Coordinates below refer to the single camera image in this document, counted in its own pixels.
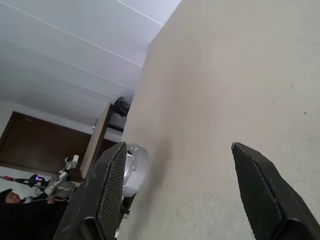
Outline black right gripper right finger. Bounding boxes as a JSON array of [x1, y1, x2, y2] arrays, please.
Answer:
[[230, 141, 320, 240]]

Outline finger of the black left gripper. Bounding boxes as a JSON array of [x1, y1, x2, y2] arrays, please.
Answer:
[[120, 192, 137, 216]]

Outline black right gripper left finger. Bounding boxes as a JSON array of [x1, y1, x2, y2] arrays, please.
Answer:
[[53, 141, 127, 240]]

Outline grey motor housing copper coils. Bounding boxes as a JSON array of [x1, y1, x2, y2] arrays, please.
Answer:
[[123, 143, 149, 197]]

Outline black device purple light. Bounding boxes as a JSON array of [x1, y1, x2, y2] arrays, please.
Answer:
[[14, 174, 49, 189]]

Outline light wooden board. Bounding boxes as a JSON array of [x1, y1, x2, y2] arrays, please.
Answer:
[[79, 103, 113, 180]]

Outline person in black clothing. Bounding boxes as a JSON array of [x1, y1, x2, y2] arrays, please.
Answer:
[[0, 187, 72, 240]]

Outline brown wooden door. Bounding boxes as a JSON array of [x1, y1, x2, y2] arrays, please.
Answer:
[[0, 110, 119, 184]]

